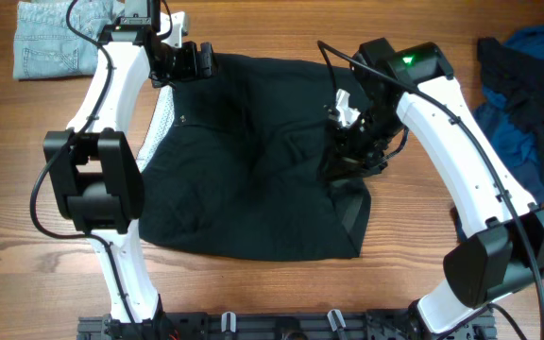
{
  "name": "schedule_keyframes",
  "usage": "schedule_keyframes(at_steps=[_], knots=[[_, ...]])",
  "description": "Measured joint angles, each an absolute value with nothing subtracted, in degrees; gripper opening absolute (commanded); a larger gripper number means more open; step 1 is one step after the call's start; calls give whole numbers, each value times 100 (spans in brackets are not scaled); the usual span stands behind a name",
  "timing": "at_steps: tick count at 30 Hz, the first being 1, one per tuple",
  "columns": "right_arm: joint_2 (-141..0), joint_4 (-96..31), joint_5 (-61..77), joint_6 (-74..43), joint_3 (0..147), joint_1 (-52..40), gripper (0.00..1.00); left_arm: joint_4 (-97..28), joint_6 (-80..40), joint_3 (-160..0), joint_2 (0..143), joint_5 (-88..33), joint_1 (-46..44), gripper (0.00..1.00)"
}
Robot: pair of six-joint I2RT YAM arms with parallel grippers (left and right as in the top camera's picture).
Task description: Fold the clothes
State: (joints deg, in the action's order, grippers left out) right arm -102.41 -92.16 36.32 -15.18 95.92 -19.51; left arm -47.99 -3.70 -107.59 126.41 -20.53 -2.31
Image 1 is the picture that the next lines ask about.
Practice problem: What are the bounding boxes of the black shorts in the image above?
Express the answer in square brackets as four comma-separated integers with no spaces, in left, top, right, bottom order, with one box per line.
[139,54,371,262]

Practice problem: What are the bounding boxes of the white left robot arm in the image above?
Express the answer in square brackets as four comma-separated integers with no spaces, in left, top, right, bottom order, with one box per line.
[29,1,218,339]

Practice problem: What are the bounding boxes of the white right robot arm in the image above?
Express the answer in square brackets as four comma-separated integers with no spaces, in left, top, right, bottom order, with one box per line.
[321,38,544,339]

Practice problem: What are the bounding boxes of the folded light blue jeans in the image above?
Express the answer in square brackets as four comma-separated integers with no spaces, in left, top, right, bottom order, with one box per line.
[12,0,125,80]

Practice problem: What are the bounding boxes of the blue garment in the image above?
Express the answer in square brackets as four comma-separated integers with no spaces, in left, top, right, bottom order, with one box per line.
[473,25,544,205]

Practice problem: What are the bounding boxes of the dark navy garment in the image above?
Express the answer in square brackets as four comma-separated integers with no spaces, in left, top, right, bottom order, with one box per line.
[477,38,544,186]

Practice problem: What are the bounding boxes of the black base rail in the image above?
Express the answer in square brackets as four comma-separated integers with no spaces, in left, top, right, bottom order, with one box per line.
[76,309,498,340]

